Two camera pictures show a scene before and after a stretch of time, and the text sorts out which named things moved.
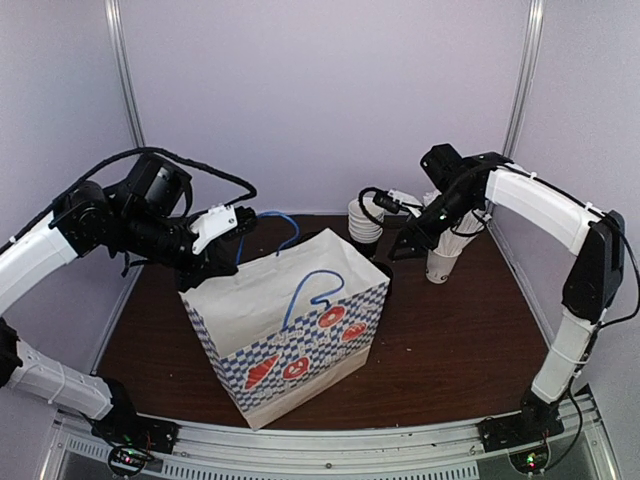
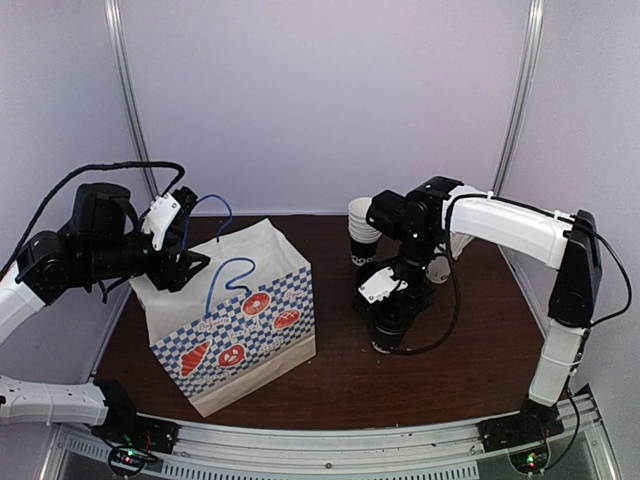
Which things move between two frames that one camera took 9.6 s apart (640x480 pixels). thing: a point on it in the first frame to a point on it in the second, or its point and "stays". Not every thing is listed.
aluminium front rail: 448,450 stays
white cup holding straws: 439,266 stays
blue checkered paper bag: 284,326 to 245,319
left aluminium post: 120,50 stays
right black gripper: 415,238 to 422,292
